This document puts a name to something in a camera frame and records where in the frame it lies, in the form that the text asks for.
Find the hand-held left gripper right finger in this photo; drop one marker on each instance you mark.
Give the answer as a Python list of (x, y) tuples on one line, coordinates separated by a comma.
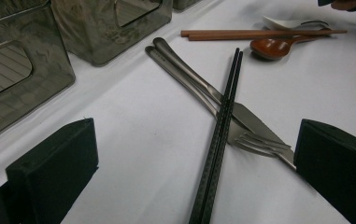
[(337, 168)]

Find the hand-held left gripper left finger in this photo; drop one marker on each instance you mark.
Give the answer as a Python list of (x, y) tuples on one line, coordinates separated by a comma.
[(51, 168)]

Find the white ceramic spoon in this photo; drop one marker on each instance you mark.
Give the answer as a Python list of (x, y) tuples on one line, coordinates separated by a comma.
[(283, 23)]

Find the brown wooden chopstick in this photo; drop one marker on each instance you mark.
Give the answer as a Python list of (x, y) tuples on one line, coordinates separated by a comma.
[(244, 37), (259, 31)]

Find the brown wooden spoon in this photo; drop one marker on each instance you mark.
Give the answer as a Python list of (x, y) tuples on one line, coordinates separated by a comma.
[(270, 48)]

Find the smoky translucent plastic bin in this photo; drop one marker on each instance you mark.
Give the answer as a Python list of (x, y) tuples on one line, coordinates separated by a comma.
[(104, 37), (183, 3), (41, 93)]

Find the black chopstick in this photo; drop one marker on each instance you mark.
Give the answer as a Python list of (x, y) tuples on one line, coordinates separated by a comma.
[(219, 124), (228, 118)]

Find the white table sheet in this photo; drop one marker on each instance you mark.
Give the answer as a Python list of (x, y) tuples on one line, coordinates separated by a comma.
[(135, 124)]

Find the metal table knife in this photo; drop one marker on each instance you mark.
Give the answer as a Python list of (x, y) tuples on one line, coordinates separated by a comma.
[(250, 119)]

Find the metal fork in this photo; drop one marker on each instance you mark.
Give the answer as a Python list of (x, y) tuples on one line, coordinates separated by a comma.
[(182, 76)]

